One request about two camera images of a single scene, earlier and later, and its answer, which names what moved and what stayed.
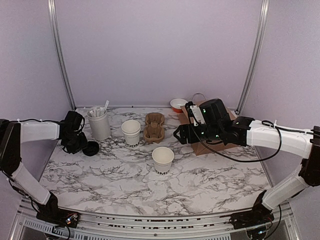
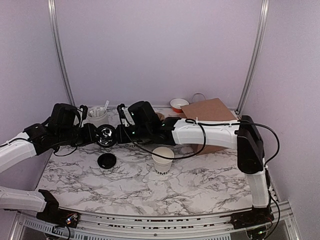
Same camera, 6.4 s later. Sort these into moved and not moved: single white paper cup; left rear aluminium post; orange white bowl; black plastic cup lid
Moved: black plastic cup lid
Not moved: left rear aluminium post; orange white bowl; single white paper cup
